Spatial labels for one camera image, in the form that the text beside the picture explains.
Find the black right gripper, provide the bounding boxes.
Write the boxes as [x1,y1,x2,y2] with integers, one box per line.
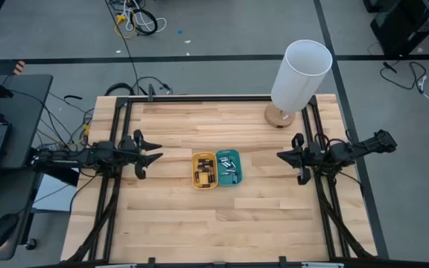
[276,132,329,186]

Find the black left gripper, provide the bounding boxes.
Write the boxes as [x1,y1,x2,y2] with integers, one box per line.
[119,129,164,181]

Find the yellow plastic bin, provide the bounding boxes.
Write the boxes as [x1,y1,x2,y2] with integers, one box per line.
[191,150,219,191]

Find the teal plastic bin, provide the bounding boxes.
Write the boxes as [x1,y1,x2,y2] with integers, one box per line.
[215,148,244,187]

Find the white shade wooden base lamp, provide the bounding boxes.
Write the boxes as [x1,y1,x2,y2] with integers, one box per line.
[264,39,334,130]

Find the black desk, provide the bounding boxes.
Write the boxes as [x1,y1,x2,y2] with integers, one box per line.
[0,73,54,261]

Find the black computer mouse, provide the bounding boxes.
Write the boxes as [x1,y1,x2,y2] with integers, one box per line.
[0,213,19,249]

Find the black cabinet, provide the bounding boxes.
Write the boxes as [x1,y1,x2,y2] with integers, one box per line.
[369,0,429,57]

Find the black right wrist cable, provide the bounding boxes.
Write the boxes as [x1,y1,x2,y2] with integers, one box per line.
[312,132,346,148]

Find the yellow plug cable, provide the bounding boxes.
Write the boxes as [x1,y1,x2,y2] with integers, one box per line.
[67,124,92,147]

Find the black aluminium table frame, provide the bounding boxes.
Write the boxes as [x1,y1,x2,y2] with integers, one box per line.
[63,95,378,268]

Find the thick black cable loop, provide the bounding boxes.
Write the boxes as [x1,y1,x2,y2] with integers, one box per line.
[104,82,137,97]

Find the thin black cable loop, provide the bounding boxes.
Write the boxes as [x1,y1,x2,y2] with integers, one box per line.
[135,75,174,96]

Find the thin black desk cables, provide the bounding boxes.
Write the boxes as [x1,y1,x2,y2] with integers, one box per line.
[10,89,97,148]

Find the long thin black cable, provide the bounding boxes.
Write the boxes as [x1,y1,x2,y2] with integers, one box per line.
[104,0,142,96]

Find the black coiled cable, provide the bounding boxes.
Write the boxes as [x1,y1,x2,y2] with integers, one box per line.
[131,7,159,37]

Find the black floor cable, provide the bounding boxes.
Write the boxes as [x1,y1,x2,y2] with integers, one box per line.
[379,60,428,91]

